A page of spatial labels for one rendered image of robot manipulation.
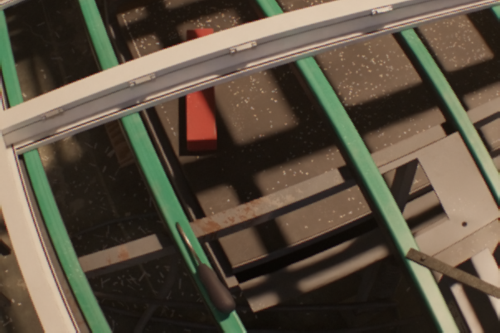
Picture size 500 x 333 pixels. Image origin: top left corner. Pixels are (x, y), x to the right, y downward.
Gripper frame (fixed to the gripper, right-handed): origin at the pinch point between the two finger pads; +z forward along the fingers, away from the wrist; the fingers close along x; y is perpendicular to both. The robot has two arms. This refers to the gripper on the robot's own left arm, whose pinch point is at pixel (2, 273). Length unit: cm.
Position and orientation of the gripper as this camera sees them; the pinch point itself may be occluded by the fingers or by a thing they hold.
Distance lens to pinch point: 167.5
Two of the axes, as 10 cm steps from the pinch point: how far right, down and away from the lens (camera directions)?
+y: 9.1, -3.1, -2.7
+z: 4.1, 5.9, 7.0
